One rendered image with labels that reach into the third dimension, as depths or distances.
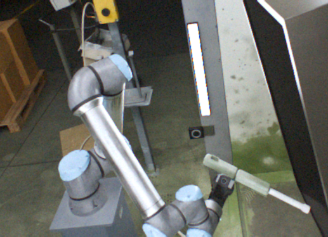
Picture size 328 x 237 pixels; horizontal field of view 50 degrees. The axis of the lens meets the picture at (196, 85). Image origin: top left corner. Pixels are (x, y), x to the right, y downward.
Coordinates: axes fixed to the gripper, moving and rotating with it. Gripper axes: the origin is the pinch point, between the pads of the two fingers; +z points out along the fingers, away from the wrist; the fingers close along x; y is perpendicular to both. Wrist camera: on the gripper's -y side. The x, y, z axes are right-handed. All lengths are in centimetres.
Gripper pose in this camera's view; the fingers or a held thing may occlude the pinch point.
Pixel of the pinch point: (228, 174)
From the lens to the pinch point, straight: 163.0
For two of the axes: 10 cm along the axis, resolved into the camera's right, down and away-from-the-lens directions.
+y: -2.4, 8.4, 4.9
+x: 9.0, 3.8, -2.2
